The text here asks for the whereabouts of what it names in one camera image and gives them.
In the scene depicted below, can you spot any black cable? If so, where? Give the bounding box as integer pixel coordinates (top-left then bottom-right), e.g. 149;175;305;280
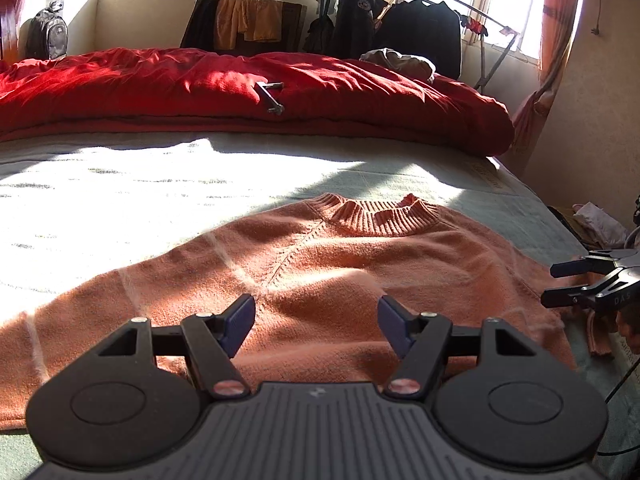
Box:
597;355;640;457

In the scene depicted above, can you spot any metal folding tool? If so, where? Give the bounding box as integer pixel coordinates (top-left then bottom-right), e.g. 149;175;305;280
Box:
254;80;286;115

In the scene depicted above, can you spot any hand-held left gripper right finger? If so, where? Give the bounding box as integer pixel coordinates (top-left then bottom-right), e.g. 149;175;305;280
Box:
377;295;542;401

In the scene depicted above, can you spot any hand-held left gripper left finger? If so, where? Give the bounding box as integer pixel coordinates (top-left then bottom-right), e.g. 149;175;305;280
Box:
97;293;257;402

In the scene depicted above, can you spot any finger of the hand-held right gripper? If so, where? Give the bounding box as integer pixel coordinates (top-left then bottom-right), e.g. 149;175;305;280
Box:
541;264;640;311
550;249;640;280

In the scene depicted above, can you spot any orange knit sweater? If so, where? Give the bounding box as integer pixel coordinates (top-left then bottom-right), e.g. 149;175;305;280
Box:
0;192;616;431

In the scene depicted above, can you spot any grey backpack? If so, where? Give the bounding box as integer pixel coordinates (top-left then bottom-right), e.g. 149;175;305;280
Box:
25;0;68;61

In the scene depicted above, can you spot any metal clothes rack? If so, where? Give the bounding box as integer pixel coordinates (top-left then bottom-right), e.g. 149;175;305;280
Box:
360;0;521;93

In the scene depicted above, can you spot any red quilt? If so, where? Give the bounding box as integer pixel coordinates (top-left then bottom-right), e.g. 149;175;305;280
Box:
0;47;516;157

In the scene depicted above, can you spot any pink cloth pile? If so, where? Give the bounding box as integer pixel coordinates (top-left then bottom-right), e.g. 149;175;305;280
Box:
572;202;628;251

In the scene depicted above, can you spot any beige garment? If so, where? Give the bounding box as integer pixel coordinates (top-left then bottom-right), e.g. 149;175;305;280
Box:
360;47;437;83

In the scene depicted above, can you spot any person's right hand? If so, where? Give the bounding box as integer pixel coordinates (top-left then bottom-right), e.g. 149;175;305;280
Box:
618;306;640;356

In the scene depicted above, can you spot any wooden headboard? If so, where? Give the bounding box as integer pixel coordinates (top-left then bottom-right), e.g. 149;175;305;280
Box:
0;0;18;63

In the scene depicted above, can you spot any brown hanging cloth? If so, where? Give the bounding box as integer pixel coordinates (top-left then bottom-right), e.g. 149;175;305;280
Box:
280;2;307;53

